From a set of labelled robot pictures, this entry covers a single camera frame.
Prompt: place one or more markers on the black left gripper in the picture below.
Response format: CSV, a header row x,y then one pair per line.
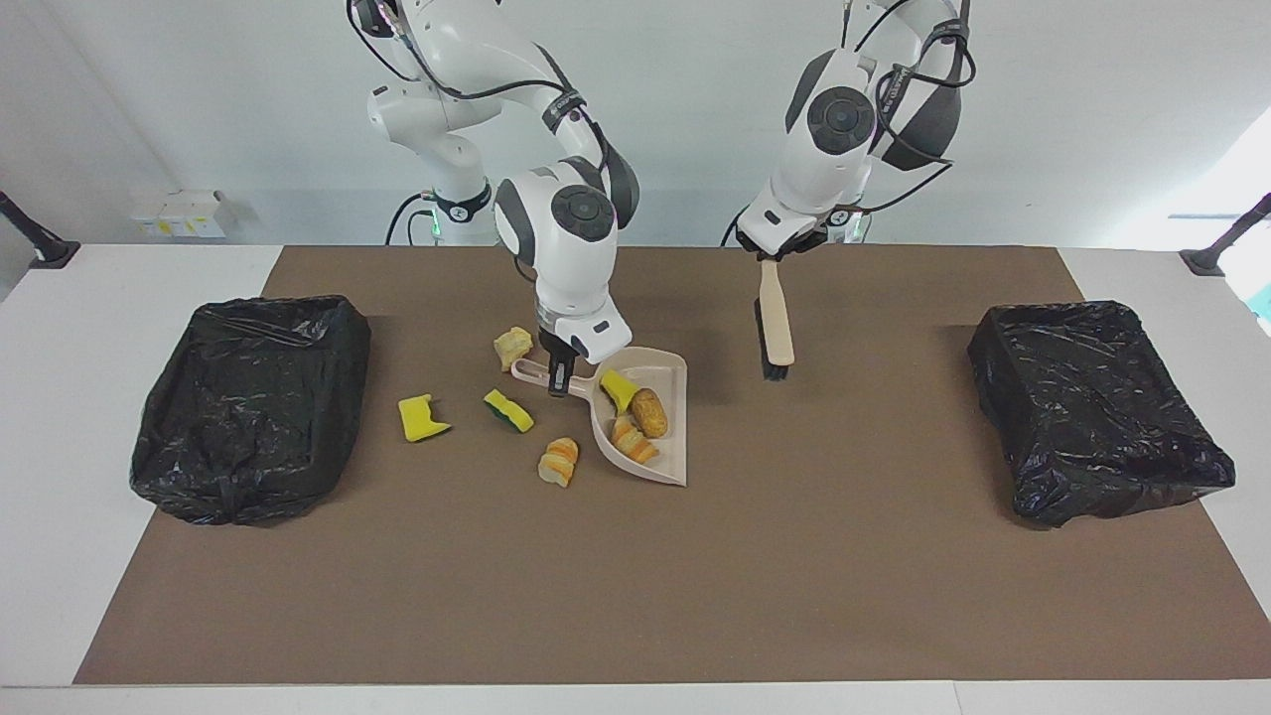
x,y
784,246

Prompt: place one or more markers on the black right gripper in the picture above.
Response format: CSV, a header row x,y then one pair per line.
x,y
556,357

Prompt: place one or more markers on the plain yellow sponge piece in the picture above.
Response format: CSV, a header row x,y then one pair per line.
x,y
621,389

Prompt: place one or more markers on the yellow sponge with green pad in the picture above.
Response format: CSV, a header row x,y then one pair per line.
x,y
508,411

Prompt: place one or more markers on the pale dumpling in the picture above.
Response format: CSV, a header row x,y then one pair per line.
x,y
513,346

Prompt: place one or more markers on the beige brush with black bristles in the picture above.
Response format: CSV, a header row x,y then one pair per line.
x,y
776,318

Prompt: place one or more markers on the small striped croissant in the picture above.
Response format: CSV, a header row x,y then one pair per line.
x,y
559,462

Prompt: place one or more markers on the orange striped croissant piece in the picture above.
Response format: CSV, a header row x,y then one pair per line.
x,y
633,442

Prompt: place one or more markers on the brown potato shaped bread roll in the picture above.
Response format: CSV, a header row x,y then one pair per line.
x,y
649,412

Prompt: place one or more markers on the beige plastic dustpan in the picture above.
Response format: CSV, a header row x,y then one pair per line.
x,y
670,457

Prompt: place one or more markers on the notched yellow sponge piece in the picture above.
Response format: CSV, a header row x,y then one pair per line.
x,y
422,419

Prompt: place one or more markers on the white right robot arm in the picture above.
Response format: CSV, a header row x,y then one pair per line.
x,y
571,268

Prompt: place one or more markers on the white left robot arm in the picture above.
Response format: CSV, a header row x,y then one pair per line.
x,y
824,159

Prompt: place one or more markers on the bin lined with black bag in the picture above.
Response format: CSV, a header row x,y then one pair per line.
x,y
1092,417
248,407

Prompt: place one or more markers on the brown table mat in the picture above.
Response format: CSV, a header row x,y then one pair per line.
x,y
635,596

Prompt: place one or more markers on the white cardboard box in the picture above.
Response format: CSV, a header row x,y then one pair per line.
x,y
179,214

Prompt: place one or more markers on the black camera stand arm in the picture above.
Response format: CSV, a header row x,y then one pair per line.
x,y
40,243
1221,243

